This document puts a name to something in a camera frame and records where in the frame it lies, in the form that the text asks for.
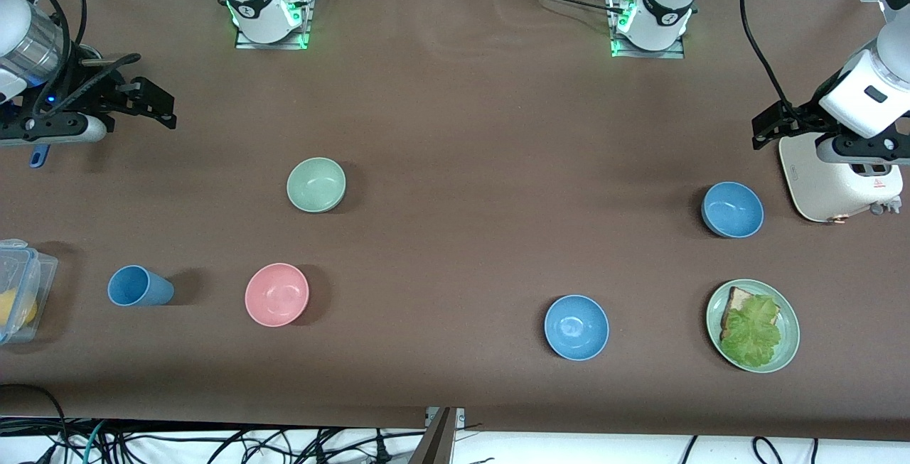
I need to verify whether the blue bowl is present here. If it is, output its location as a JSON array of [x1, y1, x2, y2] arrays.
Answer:
[[701, 181, 765, 239], [544, 295, 610, 362]]

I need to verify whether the green bowl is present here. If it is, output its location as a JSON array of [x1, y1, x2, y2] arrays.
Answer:
[[287, 157, 347, 214]]

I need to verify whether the pink bowl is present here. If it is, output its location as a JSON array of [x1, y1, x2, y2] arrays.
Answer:
[[245, 263, 311, 328]]

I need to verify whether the white toaster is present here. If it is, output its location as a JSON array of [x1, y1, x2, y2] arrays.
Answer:
[[778, 134, 904, 224]]

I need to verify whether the bread slice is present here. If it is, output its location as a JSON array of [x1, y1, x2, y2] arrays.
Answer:
[[720, 286, 765, 340]]

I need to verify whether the blue cup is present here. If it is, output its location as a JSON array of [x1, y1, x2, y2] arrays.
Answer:
[[107, 265, 175, 307]]

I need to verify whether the clear plastic food container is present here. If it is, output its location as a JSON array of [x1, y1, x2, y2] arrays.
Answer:
[[0, 239, 59, 345]]

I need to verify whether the green lettuce leaf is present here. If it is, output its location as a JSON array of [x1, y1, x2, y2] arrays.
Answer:
[[719, 295, 783, 369]]

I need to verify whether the green plate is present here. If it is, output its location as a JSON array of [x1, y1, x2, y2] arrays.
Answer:
[[706, 279, 801, 374]]

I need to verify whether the yellow fruit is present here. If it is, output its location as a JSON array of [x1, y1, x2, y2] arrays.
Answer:
[[0, 290, 38, 330]]

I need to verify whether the grey angled bar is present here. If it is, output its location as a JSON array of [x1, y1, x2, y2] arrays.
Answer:
[[409, 409, 457, 464]]

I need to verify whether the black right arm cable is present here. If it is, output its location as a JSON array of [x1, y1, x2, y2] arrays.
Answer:
[[14, 0, 143, 124]]

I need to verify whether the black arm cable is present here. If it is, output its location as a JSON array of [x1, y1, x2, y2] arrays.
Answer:
[[739, 0, 801, 124], [14, 0, 143, 124]]

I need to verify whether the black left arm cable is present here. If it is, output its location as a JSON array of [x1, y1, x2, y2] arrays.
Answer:
[[739, 0, 801, 124]]

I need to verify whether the teal cable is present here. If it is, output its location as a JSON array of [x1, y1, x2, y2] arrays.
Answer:
[[80, 420, 109, 464]]

